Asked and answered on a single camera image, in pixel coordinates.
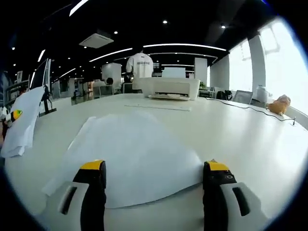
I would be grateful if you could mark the potted green plant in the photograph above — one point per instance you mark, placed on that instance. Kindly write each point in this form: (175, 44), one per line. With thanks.
(202, 85)

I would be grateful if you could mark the thin printing paper bundle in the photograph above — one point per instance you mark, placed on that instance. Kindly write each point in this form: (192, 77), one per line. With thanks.
(21, 130)

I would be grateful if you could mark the long ceiling light strip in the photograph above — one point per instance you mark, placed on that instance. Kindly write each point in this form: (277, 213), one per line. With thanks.
(78, 6)

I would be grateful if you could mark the ceiling air conditioner panel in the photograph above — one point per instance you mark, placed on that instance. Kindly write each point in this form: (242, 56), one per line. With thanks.
(96, 40)

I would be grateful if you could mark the large dark monitor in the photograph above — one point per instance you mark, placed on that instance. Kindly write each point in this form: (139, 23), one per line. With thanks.
(39, 74)

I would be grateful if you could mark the orange plush toy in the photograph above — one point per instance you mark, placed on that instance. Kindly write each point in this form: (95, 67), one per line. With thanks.
(279, 106)

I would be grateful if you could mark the black backpack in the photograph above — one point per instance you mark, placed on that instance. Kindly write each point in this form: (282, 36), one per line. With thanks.
(224, 95)

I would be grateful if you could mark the large window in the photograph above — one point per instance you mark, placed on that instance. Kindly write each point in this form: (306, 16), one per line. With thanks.
(288, 72)

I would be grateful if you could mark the grey office chair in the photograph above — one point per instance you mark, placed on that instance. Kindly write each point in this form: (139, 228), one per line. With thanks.
(243, 97)

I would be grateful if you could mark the stack of white printing papers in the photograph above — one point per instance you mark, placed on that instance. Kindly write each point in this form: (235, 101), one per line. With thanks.
(134, 156)

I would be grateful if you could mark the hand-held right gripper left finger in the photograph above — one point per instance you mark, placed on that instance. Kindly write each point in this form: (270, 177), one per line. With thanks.
(96, 192)

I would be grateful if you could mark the white table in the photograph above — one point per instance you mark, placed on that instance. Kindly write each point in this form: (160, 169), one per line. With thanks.
(240, 149)

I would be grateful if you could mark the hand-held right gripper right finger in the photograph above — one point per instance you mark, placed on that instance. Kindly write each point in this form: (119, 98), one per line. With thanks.
(214, 192)

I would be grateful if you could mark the curved ceiling light strip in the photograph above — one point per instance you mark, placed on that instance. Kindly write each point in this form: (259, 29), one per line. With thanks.
(168, 45)

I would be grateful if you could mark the white printer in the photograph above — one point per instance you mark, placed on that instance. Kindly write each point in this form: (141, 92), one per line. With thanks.
(168, 86)

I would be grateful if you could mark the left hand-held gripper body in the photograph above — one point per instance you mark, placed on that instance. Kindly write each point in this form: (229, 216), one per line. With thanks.
(5, 114)

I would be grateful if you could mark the white container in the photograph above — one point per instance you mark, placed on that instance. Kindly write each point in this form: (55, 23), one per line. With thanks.
(264, 93)

